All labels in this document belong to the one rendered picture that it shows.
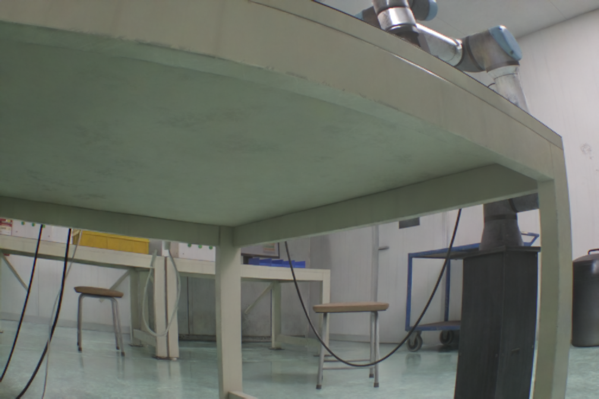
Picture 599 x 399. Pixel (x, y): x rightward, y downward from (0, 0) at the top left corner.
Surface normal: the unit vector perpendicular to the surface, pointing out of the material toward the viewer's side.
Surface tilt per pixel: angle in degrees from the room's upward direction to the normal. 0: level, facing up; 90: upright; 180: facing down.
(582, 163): 90
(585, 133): 90
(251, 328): 91
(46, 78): 180
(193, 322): 90
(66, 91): 180
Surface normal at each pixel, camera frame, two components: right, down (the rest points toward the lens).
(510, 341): 0.40, -0.17
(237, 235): -0.82, -0.11
